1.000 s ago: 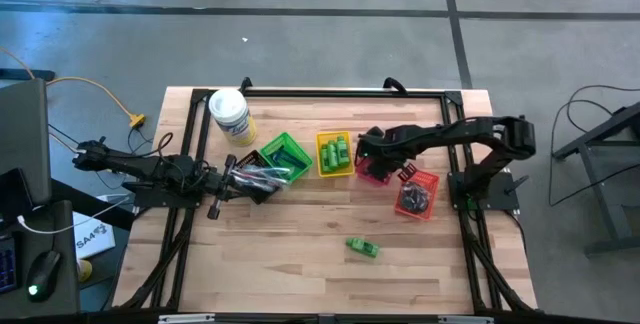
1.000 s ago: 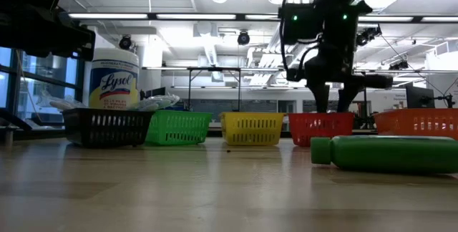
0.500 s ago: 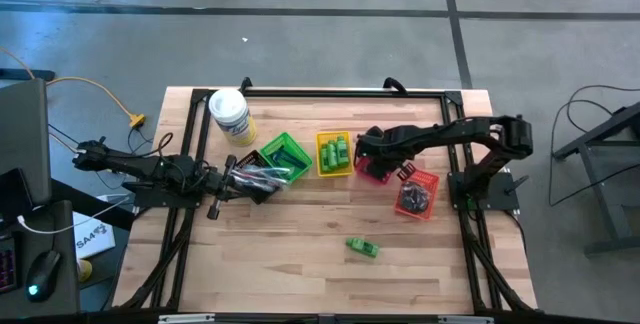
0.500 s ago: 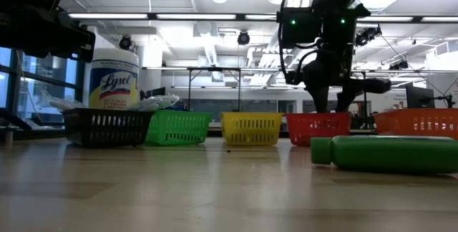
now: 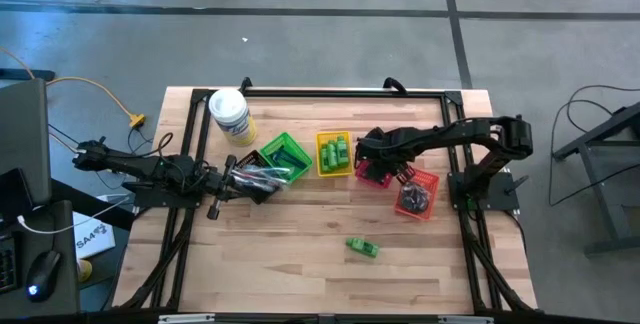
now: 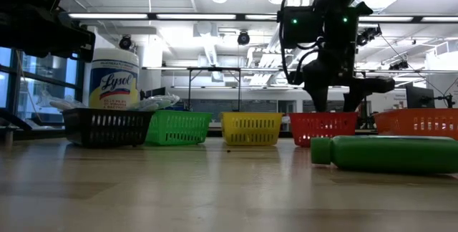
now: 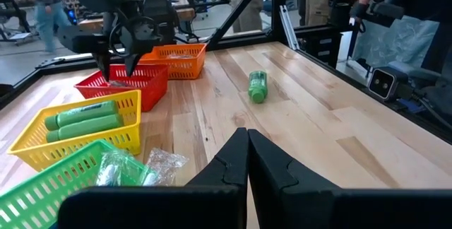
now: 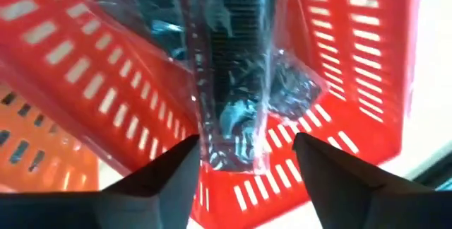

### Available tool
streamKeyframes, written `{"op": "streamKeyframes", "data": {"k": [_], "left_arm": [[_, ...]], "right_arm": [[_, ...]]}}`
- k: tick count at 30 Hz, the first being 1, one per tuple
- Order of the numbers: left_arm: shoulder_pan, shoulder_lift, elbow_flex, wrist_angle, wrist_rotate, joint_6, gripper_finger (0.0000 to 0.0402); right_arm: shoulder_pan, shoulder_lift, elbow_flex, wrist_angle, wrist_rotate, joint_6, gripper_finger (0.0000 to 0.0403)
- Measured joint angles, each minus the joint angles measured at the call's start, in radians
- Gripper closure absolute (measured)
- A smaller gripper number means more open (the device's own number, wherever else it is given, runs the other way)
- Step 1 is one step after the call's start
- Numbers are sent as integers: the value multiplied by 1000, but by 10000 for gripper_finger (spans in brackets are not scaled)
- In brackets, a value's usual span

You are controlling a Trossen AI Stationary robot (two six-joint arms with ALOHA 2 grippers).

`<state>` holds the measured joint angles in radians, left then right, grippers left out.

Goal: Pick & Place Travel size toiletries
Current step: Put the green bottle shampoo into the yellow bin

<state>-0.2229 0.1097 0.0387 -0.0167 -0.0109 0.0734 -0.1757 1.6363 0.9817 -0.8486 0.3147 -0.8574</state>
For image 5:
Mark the round black hairbrush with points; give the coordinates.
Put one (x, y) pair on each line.
(417, 204)
(409, 191)

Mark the black chair backrest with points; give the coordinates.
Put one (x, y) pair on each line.
(395, 84)
(245, 84)

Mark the silver table bracket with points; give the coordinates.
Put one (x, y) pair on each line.
(465, 319)
(186, 318)

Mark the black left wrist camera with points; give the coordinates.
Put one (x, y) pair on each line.
(207, 181)

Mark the black plastic basket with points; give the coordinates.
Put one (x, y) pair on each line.
(250, 158)

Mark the black floor bar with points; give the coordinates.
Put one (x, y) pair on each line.
(25, 74)

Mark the dark side desk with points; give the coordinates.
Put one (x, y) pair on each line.
(65, 234)

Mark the yellow round object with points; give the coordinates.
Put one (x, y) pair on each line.
(86, 270)

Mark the black monitor base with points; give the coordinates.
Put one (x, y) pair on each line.
(15, 194)

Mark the blue white toothbrush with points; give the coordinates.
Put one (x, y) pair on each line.
(277, 178)
(260, 191)
(265, 184)
(272, 170)

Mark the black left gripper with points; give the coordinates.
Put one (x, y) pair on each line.
(226, 181)

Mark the yellow plastic basket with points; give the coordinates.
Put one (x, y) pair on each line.
(319, 138)

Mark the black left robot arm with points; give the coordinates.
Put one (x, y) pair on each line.
(145, 166)

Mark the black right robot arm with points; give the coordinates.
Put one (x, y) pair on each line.
(450, 134)

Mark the orange plastic basket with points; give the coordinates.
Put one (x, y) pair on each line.
(430, 179)

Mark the red plastic basket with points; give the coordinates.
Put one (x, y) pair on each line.
(372, 180)

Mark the black aluminium table frame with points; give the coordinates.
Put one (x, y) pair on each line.
(350, 93)

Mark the grey computer monitor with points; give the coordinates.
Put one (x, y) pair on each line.
(22, 134)

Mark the white printed paper sheet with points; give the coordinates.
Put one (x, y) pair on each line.
(92, 241)

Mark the Lysol wipes canister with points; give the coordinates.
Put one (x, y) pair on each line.
(230, 114)

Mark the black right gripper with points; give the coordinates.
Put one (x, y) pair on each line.
(382, 156)

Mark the black computer mouse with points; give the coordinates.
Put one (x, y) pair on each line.
(42, 276)

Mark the black side table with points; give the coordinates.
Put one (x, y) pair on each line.
(595, 136)

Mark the black keyboard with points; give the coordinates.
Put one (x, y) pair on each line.
(7, 264)

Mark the green travel shampoo bottle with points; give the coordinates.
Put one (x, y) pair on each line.
(362, 247)
(343, 149)
(331, 155)
(323, 160)
(340, 162)

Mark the green plastic basket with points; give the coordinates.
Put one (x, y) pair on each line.
(272, 143)

